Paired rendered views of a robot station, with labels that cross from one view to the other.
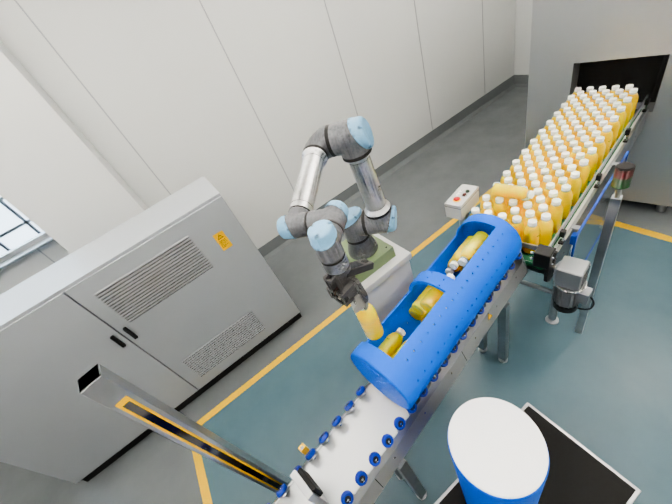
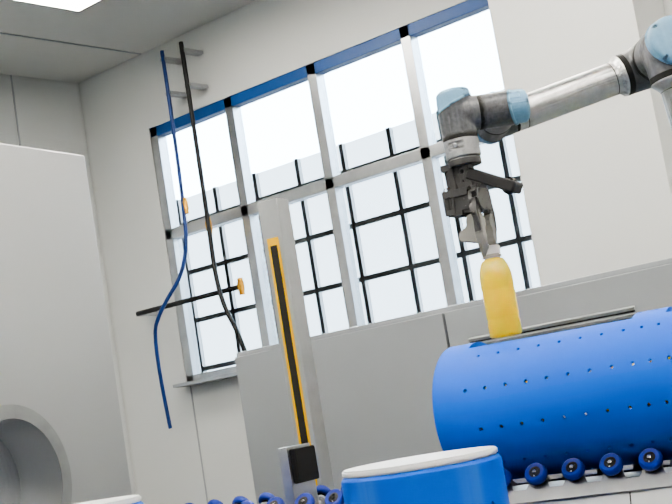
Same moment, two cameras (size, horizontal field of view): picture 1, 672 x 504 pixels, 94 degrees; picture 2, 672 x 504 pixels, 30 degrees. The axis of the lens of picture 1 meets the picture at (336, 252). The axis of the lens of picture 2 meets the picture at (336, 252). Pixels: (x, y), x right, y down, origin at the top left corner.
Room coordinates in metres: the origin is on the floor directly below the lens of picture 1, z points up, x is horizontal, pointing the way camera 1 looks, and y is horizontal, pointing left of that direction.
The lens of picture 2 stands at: (-0.99, -2.03, 1.14)
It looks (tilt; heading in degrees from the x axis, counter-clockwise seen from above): 7 degrees up; 57
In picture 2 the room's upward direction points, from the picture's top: 9 degrees counter-clockwise
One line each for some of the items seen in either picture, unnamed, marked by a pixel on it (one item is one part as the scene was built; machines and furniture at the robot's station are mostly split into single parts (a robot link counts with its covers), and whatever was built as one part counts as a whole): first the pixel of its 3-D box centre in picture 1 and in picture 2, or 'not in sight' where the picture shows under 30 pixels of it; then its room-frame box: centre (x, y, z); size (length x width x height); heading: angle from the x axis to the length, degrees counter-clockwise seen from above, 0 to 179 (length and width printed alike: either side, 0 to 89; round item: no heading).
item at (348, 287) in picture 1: (342, 282); (466, 188); (0.68, 0.02, 1.56); 0.09 x 0.08 x 0.12; 119
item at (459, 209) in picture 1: (462, 201); not in sight; (1.40, -0.79, 1.05); 0.20 x 0.10 x 0.10; 119
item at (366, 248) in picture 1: (360, 242); not in sight; (1.20, -0.13, 1.26); 0.15 x 0.15 x 0.10
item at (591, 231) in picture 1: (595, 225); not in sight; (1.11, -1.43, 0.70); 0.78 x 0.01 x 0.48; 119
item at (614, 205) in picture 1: (594, 276); not in sight; (0.91, -1.26, 0.55); 0.04 x 0.04 x 1.10; 29
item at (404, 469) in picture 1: (411, 479); not in sight; (0.48, 0.14, 0.31); 0.06 x 0.06 x 0.63; 29
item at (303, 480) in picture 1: (311, 487); (302, 480); (0.40, 0.42, 1.00); 0.10 x 0.04 x 0.15; 29
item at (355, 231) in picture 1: (354, 223); not in sight; (1.20, -0.13, 1.38); 0.13 x 0.12 x 0.14; 61
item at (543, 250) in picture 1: (543, 257); not in sight; (0.89, -0.88, 0.95); 0.10 x 0.07 x 0.10; 29
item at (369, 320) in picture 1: (368, 319); (499, 294); (0.70, -0.01, 1.33); 0.07 x 0.07 x 0.19
